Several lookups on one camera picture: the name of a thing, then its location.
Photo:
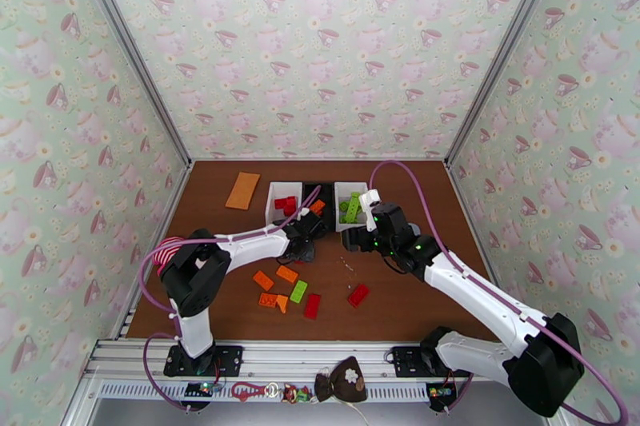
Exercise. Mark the orange lego brick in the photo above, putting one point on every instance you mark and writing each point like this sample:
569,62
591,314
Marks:
283,303
267,300
287,274
317,207
263,281

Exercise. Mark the red lego brick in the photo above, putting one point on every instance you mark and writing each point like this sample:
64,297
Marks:
358,295
280,204
290,212
312,306
291,201

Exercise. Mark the long green lego plate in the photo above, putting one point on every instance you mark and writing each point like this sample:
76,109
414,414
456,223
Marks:
353,207

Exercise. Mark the small green lego brick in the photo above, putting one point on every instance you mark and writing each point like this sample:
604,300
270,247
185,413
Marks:
344,206
299,291

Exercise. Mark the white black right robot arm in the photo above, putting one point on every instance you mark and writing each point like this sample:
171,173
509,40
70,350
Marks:
475,285

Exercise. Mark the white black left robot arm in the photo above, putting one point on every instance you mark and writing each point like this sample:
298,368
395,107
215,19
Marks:
250,242

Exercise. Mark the white bin with green legos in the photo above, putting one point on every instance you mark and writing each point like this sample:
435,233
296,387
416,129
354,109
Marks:
340,227

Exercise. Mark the white bin with red legos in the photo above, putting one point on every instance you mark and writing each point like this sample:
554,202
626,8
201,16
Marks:
270,220

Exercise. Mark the small metal bits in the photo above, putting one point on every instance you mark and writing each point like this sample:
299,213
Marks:
346,263

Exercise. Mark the black bin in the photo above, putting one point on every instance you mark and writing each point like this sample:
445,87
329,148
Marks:
327,227

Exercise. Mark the orange folded cloth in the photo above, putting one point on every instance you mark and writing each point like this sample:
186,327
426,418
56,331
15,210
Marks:
243,191

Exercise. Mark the pink white striped toy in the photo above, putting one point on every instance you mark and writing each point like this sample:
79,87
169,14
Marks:
167,252

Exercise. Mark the brown pouch with flower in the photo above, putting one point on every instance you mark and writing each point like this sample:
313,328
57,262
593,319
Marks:
342,382

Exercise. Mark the small colourful trinket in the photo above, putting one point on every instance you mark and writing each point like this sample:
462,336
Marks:
296,393

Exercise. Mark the red carabiner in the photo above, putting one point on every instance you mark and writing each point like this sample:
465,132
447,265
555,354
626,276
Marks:
245,391

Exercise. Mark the small circuit board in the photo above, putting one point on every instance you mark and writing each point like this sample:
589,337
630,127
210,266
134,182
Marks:
441,392
202,388

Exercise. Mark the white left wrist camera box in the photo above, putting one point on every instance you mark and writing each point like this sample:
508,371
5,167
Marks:
304,213

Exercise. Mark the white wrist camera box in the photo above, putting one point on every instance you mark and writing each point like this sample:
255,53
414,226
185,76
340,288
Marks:
369,205
304,213

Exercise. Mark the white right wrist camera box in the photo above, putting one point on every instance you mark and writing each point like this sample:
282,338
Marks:
369,205

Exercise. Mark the aluminium frame rail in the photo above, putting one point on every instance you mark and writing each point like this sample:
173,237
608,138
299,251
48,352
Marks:
300,354

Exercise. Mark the aluminium corner post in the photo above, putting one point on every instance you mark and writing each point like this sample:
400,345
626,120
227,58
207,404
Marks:
130,55
505,50

